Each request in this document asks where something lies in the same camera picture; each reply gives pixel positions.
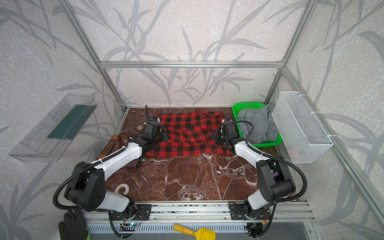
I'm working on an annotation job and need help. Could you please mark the aluminium frame crossbar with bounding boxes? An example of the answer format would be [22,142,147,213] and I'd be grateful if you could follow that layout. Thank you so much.
[100,61,283,69]

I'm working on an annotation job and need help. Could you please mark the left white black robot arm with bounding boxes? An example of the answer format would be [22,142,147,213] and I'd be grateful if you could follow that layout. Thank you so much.
[53,118,168,218]

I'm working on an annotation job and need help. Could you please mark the red black plaid shirt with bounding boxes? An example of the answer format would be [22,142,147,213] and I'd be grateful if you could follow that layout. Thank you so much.
[148,110,230,158]

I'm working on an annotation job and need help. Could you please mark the white wire mesh basket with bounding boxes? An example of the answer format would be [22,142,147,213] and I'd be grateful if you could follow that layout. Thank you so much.
[272,91,334,164]

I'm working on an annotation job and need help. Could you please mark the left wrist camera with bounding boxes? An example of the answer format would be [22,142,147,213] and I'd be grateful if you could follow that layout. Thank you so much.
[150,117,161,124]

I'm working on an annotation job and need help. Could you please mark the grey long sleeve shirt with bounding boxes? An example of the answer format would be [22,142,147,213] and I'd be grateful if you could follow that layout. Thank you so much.
[236,102,280,144]

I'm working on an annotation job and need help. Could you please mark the white tape roll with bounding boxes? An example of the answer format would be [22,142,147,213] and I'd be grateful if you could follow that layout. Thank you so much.
[115,184,130,195]

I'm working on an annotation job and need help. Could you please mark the green plastic basket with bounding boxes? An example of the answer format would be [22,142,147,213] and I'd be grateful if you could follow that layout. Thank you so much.
[232,102,283,149]

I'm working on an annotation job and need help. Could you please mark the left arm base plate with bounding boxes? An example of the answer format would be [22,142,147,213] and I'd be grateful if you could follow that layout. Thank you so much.
[111,204,152,221]

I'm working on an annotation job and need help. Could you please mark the aluminium front rail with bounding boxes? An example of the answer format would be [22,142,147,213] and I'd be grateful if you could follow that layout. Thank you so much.
[80,200,316,224]

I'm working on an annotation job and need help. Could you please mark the folded brown plaid shirt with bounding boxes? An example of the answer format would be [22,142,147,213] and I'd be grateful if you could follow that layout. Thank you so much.
[97,134,142,169]

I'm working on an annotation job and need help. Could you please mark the clear plastic wall tray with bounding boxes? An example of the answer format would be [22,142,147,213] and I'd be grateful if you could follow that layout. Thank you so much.
[9,94,98,163]

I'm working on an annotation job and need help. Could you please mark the yellow toy shovel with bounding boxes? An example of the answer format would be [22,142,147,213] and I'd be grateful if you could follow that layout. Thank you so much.
[173,224,216,240]

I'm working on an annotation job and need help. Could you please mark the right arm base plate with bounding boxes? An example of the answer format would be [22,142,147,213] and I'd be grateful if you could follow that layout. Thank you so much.
[228,202,271,222]

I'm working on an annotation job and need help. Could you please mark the black glove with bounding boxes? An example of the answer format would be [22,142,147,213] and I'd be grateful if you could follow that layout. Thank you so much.
[58,210,90,240]

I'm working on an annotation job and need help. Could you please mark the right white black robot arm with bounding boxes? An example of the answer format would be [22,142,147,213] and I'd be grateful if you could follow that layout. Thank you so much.
[212,119,308,216]

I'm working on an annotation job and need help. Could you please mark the pink object in wire basket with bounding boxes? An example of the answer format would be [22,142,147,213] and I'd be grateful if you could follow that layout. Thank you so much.
[289,147,301,161]

